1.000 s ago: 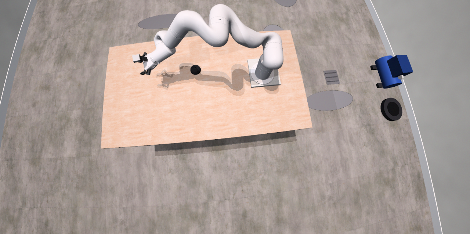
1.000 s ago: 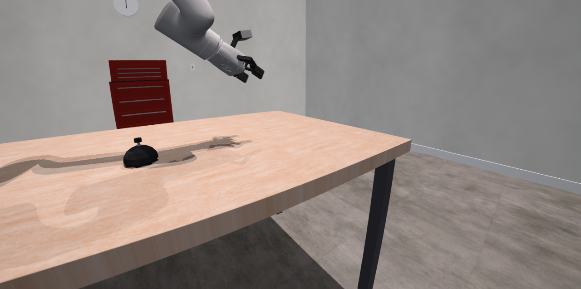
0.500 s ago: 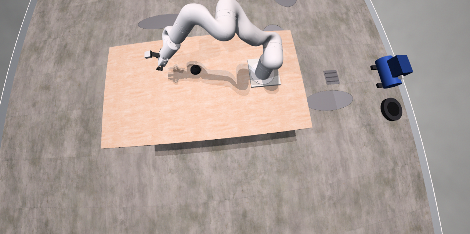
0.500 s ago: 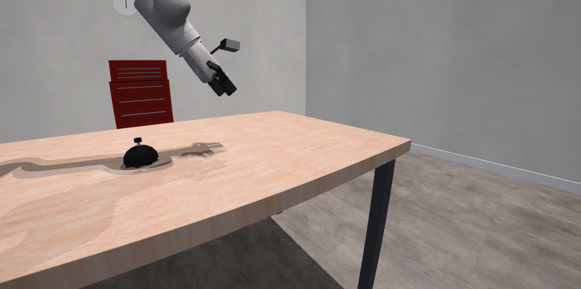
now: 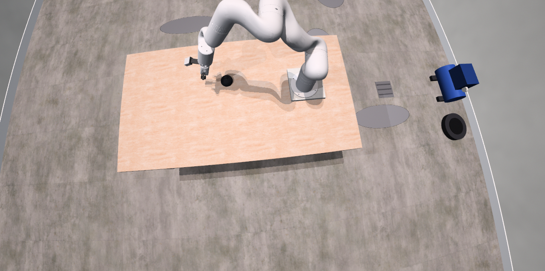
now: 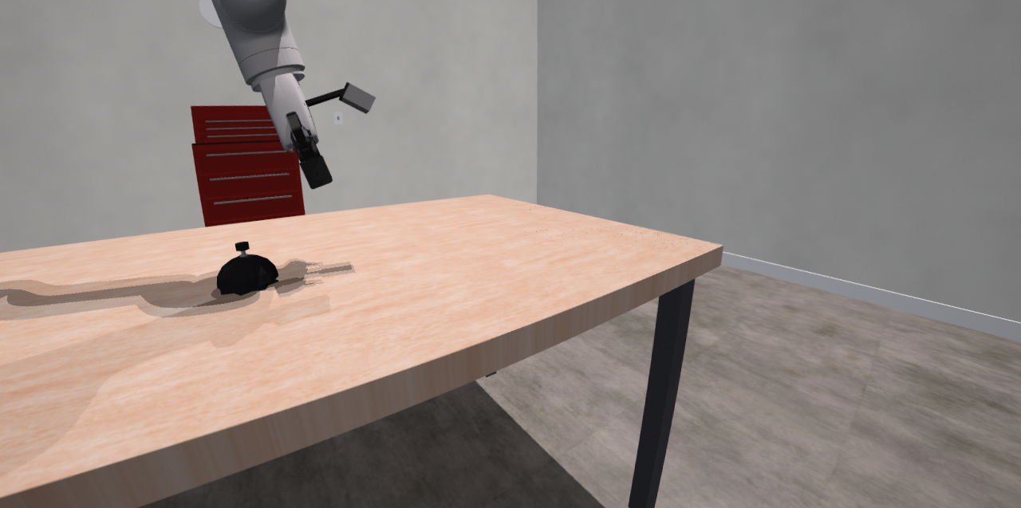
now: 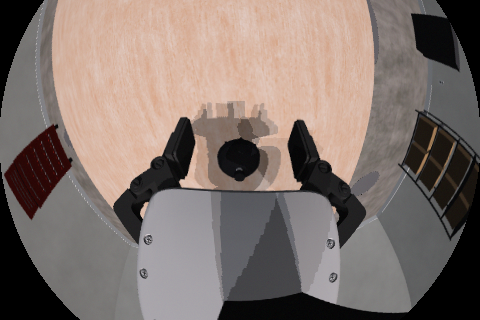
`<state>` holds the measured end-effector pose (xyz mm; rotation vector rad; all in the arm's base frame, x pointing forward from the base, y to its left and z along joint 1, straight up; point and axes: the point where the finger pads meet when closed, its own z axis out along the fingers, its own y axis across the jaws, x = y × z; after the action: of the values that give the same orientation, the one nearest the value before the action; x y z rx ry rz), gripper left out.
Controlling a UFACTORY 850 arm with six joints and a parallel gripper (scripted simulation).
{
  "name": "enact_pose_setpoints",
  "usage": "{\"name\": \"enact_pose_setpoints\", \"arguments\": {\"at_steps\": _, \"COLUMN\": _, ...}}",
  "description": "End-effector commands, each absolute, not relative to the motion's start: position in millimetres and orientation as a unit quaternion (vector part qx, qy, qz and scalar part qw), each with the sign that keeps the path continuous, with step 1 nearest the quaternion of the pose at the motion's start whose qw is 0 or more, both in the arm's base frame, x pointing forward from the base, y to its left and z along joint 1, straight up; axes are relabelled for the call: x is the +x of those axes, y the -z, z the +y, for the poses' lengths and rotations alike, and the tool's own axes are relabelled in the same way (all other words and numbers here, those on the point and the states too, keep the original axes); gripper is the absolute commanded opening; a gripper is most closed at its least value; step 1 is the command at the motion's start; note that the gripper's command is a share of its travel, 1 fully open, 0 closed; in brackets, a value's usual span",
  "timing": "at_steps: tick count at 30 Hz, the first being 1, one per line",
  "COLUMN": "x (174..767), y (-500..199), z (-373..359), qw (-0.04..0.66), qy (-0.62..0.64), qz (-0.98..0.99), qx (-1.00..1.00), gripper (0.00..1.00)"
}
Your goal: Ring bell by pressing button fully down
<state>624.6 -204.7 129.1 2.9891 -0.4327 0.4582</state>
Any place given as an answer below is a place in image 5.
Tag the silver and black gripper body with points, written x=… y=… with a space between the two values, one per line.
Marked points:
x=204 y=70

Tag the black dome-shaped bell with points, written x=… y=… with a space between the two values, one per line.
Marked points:
x=226 y=80

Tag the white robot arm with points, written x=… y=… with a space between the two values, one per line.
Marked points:
x=275 y=20

